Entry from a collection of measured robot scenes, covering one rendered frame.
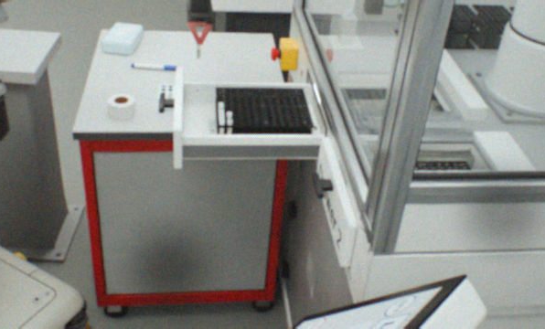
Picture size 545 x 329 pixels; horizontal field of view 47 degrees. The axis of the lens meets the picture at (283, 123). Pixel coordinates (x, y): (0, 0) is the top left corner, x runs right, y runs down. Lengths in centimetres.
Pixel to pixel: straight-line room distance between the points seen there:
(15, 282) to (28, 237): 47
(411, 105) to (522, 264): 43
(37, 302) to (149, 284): 34
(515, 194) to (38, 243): 178
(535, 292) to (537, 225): 17
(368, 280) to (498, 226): 24
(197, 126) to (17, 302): 74
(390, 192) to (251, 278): 111
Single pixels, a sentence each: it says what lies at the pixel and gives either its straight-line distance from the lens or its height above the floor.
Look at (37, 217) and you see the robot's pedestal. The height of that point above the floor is 16.
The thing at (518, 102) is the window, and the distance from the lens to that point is 101.
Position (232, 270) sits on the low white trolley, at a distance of 204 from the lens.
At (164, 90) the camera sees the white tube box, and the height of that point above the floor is 79.
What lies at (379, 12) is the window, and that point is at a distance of 111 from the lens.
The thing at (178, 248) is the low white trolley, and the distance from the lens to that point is 196.
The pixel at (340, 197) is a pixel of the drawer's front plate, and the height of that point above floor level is 93.
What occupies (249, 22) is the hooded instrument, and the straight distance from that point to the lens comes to 233.
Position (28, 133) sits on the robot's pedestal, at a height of 51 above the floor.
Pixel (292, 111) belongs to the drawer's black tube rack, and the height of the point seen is 90.
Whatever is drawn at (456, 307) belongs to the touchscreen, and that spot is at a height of 119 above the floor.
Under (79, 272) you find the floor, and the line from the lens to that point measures 239.
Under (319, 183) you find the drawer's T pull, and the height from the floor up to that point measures 91.
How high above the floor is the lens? 169
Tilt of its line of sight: 32 degrees down
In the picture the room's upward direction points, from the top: 6 degrees clockwise
